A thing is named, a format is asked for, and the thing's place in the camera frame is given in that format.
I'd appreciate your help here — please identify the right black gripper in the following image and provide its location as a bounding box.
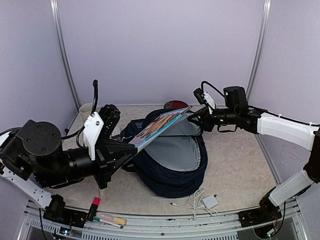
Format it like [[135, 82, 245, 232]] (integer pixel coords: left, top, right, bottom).
[[188, 104, 239, 131]]

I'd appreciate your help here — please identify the dog cover book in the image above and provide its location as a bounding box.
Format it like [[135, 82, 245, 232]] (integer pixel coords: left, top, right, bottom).
[[128, 105, 193, 153]]

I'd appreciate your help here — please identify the navy blue backpack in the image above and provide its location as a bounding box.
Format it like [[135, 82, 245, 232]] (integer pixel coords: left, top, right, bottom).
[[120, 109, 208, 199]]

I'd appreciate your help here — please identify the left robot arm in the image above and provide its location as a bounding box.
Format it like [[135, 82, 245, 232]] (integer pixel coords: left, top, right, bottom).
[[0, 120, 138, 223]]

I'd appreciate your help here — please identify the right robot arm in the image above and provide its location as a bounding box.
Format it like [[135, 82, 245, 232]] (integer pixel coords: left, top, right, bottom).
[[188, 86, 320, 222]]

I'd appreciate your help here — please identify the glass jar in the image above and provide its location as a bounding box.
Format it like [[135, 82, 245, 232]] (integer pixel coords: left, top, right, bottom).
[[111, 127, 121, 137]]

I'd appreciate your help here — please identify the red floral plate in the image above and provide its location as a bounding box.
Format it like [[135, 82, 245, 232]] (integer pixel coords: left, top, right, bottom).
[[163, 100, 189, 110]]

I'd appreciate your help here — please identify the pink black highlighter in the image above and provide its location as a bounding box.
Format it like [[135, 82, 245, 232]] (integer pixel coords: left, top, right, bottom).
[[86, 197, 101, 221]]

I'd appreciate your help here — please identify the white paper cup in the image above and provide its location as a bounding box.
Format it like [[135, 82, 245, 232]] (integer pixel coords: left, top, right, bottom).
[[79, 103, 93, 122]]

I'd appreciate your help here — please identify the teal pen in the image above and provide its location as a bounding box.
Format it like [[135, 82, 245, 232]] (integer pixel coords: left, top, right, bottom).
[[93, 216, 124, 229]]

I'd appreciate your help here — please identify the white charger adapter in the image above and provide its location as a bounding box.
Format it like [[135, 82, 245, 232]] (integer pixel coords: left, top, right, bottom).
[[201, 194, 219, 209]]

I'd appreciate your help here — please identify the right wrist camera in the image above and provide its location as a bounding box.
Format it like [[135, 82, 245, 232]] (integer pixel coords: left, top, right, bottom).
[[193, 88, 216, 115]]

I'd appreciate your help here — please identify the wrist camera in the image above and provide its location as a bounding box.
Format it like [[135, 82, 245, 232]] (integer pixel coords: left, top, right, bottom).
[[83, 104, 121, 162], [193, 88, 216, 115]]

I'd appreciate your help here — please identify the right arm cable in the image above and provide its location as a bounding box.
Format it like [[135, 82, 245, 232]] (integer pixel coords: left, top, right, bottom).
[[201, 80, 226, 98]]

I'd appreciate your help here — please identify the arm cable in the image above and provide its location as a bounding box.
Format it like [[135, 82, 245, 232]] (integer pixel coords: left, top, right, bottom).
[[201, 80, 226, 98], [61, 79, 100, 148]]

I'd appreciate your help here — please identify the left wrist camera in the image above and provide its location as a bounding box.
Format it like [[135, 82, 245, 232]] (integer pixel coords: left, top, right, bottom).
[[83, 104, 121, 162]]

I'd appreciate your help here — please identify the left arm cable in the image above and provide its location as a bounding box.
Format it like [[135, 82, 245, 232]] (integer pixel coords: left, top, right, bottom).
[[61, 79, 100, 148]]

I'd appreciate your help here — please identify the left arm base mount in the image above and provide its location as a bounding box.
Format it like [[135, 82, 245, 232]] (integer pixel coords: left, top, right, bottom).
[[43, 194, 87, 228]]

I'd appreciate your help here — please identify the white charger cable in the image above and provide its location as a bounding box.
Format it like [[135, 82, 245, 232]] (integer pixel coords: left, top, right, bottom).
[[170, 187, 218, 221]]

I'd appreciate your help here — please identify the right corner aluminium post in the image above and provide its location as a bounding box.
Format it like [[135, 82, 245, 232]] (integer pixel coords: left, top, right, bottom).
[[246, 0, 272, 101]]

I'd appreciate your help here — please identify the corner aluminium post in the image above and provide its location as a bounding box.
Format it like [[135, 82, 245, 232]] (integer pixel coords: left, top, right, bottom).
[[50, 0, 81, 110], [246, 0, 272, 101]]

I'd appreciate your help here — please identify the metal frame rail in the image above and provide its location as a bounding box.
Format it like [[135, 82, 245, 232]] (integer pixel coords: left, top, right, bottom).
[[18, 202, 310, 240]]

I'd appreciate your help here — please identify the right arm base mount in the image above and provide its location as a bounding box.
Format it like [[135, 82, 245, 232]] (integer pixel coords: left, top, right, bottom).
[[238, 190, 282, 228]]

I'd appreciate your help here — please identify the left corner aluminium post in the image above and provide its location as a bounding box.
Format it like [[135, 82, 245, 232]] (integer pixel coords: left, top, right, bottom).
[[50, 0, 81, 110]]

